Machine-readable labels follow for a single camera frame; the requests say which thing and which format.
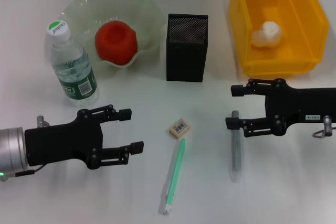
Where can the white paper ball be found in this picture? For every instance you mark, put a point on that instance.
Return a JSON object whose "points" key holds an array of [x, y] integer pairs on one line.
{"points": [[267, 35]]}

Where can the red-orange knitted orange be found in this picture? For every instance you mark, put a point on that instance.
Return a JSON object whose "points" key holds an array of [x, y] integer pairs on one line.
{"points": [[115, 43]]}

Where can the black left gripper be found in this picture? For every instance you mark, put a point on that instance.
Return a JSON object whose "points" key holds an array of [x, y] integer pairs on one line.
{"points": [[60, 142]]}

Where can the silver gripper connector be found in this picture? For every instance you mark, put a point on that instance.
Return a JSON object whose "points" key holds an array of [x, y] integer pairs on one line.
{"points": [[327, 123], [40, 121]]}

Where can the clear bottle with green label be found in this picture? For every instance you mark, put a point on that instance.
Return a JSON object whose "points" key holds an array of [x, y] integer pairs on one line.
{"points": [[73, 72]]}

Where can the pale green glass fruit plate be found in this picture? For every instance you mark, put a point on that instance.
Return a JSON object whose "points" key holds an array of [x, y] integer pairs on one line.
{"points": [[115, 3]]}

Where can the silver and white left robot arm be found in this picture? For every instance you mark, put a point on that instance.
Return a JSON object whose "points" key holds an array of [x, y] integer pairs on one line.
{"points": [[13, 150]]}

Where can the beige eraser with barcode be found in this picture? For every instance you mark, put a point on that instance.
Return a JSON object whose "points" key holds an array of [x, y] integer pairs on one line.
{"points": [[179, 129]]}

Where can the green and clear pen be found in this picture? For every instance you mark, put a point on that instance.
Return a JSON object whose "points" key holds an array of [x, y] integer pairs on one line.
{"points": [[176, 169]]}

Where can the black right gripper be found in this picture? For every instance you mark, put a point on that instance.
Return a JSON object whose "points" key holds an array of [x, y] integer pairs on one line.
{"points": [[302, 106]]}

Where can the black mesh pen holder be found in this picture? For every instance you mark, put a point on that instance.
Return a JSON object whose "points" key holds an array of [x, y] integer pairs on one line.
{"points": [[186, 51]]}

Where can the yellow plastic bin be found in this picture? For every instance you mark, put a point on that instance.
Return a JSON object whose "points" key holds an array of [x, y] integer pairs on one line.
{"points": [[296, 56]]}

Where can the grey pen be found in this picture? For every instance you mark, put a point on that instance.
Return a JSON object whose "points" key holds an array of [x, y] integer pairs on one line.
{"points": [[236, 155]]}

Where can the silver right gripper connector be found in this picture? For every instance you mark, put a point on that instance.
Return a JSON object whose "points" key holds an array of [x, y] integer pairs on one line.
{"points": [[327, 123]]}

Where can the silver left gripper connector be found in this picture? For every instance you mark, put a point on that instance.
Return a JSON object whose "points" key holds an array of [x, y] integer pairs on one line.
{"points": [[40, 121]]}

